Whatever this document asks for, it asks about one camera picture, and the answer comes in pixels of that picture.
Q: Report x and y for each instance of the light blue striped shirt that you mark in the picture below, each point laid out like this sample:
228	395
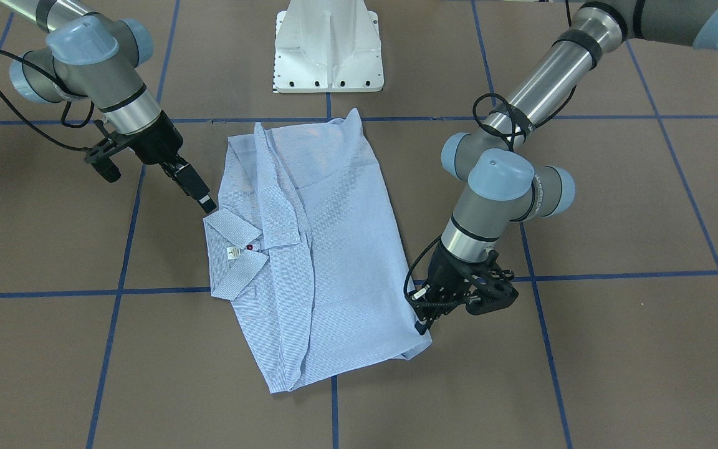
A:
306	248

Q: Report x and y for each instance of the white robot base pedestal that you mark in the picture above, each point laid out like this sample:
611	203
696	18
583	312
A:
327	47

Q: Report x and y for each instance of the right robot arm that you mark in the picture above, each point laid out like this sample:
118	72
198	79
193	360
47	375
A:
90	56

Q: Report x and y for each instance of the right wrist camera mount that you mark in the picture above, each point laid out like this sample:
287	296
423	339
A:
99	155

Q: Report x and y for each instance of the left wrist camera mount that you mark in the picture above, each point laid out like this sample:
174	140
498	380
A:
491	286

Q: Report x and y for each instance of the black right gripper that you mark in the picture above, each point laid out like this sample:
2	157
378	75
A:
157	145

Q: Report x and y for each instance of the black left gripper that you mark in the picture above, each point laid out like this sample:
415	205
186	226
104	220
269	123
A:
447	272

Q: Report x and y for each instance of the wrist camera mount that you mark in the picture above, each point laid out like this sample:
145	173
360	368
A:
491	286
99	155

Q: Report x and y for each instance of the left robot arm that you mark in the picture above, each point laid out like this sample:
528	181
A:
502	186

